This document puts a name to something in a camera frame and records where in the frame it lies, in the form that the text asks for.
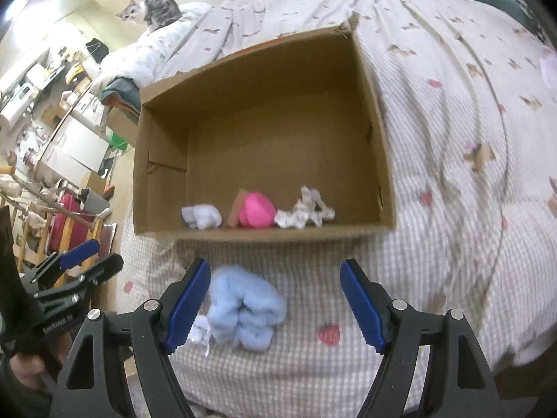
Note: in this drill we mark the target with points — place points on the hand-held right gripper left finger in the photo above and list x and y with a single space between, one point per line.
185 309

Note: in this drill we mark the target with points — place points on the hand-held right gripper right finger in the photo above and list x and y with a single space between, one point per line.
363 309

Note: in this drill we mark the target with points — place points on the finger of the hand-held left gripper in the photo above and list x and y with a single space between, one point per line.
102 270
78 250

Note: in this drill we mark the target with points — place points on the light blue fluffy sock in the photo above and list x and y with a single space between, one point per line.
243 313

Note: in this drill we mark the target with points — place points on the cardboard box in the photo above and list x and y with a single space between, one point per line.
270 139

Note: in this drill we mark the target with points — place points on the pink soft ball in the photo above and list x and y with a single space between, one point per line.
257 211

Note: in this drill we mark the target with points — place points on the person's left hand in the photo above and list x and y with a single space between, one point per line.
24 366

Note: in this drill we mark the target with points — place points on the small white paper tag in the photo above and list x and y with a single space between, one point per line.
199 335

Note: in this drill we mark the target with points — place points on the pink suitcase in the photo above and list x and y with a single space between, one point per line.
65 222

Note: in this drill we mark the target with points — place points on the grey bin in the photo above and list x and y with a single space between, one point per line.
93 202

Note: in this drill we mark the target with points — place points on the wooden rack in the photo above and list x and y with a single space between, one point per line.
30 189

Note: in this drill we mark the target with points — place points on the white fluffy sock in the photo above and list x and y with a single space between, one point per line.
201 217

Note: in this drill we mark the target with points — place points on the white cabinet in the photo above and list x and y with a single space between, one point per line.
74 148

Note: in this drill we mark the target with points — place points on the orange sponge block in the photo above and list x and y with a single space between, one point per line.
235 212

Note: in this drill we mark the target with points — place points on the white patterned crumpled cloth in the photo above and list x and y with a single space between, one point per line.
304 213

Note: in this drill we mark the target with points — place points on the green plastic item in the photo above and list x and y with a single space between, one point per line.
117 142

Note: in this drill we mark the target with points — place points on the paper towel roll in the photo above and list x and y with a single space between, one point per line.
11 118

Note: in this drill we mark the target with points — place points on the teal bed sheet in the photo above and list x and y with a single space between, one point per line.
117 93

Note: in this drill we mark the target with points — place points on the printed checked blanket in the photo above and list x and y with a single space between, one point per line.
435 139

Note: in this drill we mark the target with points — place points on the black hanging bag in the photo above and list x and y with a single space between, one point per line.
96 48

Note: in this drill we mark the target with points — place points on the grey and white cat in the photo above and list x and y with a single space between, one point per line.
156 11

